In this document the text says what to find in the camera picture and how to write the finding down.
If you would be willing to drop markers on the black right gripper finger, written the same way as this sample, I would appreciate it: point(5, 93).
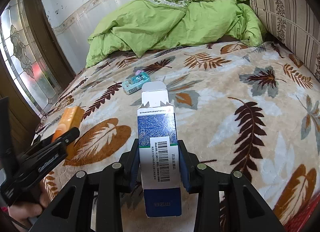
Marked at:
point(221, 193)
point(71, 209)
point(63, 137)

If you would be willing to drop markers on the orange small box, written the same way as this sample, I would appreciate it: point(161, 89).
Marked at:
point(71, 117)

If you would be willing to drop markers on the blue white carton box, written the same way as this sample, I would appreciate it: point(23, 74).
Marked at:
point(158, 152)

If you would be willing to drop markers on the red mesh trash basket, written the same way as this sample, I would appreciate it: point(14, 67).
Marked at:
point(299, 221)

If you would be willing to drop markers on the person's left hand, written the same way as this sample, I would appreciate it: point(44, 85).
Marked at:
point(21, 212)

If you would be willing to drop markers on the stained glass wooden door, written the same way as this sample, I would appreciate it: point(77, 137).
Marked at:
point(34, 70)

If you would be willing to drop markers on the teal blister pack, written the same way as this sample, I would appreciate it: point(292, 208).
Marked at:
point(135, 82)

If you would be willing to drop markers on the leaf pattern fleece blanket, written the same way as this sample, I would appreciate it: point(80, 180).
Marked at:
point(255, 110)

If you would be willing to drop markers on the green duvet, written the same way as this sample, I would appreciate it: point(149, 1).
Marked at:
point(142, 25)

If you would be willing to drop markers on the striped pillow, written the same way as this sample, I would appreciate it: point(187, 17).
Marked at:
point(294, 24)

